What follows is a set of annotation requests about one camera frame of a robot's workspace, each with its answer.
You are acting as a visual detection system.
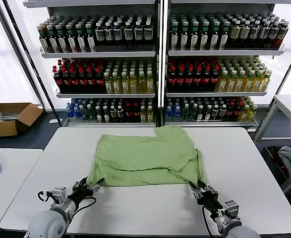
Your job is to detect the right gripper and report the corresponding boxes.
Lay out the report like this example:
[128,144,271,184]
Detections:
[188,180,224,211]

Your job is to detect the grey window frame post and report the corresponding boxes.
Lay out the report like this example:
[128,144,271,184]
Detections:
[0,0,47,110]

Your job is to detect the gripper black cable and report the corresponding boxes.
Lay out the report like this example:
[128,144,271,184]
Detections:
[201,205,214,238]
[73,197,97,211]

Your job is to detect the silver parts in bags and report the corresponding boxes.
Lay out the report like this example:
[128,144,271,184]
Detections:
[0,112,21,122]

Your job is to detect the red crumpled cloth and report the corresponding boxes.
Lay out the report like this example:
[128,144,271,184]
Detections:
[274,148,289,174]

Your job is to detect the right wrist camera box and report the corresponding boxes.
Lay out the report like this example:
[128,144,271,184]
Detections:
[222,200,242,220]

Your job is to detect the dark storage bin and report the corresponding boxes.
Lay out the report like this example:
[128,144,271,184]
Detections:
[265,145,291,185]

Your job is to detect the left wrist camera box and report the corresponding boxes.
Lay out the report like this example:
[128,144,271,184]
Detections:
[45,187,68,206]

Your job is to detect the left camera black cable loop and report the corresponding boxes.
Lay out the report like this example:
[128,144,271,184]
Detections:
[37,190,52,203]

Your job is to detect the dark bottle white blue label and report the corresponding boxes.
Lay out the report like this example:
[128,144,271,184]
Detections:
[259,21,270,49]
[249,21,261,49]
[134,20,144,46]
[144,20,153,46]
[268,21,280,49]
[95,21,105,47]
[104,21,114,47]
[277,21,290,49]
[124,21,134,46]
[113,21,122,47]

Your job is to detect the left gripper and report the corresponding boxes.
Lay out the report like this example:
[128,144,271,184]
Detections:
[69,176,105,202]

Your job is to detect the green polo shirt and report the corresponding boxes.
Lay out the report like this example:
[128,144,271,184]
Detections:
[88,125,208,188]

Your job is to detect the dark bottle tall white label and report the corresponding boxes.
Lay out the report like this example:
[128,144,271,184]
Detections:
[211,21,221,51]
[170,21,179,51]
[180,21,189,51]
[220,21,230,50]
[190,21,200,51]
[201,21,210,51]

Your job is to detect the grey metal shelf rack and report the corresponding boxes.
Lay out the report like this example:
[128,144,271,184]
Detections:
[161,0,291,131]
[23,0,161,127]

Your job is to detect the brown cardboard box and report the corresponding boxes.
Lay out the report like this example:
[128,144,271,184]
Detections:
[0,103,44,138]

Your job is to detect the white metal frame table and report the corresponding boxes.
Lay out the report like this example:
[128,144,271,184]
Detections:
[254,95,291,194]

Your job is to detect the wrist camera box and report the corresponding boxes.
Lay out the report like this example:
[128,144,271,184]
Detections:
[222,200,242,220]
[45,187,68,206]

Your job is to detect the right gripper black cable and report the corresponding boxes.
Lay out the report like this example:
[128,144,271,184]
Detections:
[201,205,214,238]

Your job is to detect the brown tea bottle green label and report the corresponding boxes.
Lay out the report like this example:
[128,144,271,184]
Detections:
[75,23,87,53]
[85,23,97,53]
[47,24,58,54]
[56,24,68,54]
[65,23,77,53]
[38,25,49,54]

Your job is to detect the black slanted pole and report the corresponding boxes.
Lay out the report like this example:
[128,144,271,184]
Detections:
[1,0,63,126]
[255,39,291,131]

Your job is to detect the dark bottle beige label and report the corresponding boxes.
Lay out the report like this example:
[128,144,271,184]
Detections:
[230,21,241,49]
[239,21,250,49]

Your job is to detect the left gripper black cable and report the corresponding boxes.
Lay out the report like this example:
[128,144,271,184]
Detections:
[73,197,97,211]

